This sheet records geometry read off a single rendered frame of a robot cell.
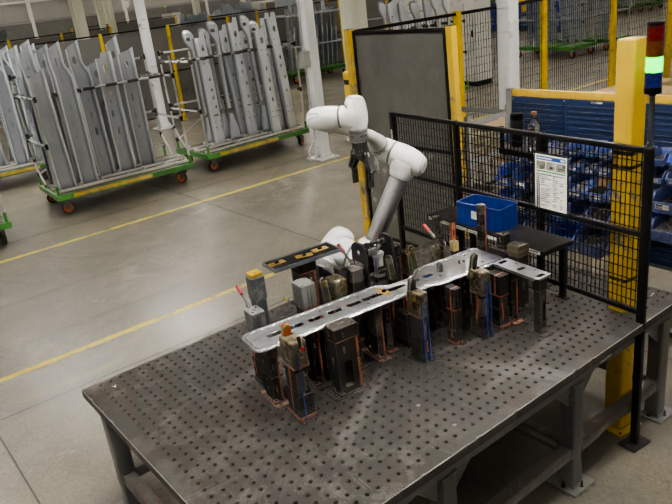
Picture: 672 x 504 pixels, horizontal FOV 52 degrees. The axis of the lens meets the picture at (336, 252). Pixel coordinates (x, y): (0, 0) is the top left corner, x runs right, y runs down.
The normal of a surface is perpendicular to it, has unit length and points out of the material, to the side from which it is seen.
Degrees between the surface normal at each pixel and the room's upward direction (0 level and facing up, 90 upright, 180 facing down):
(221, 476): 0
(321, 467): 0
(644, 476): 0
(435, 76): 90
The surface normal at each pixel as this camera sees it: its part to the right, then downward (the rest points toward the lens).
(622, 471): -0.11, -0.93
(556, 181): -0.84, 0.28
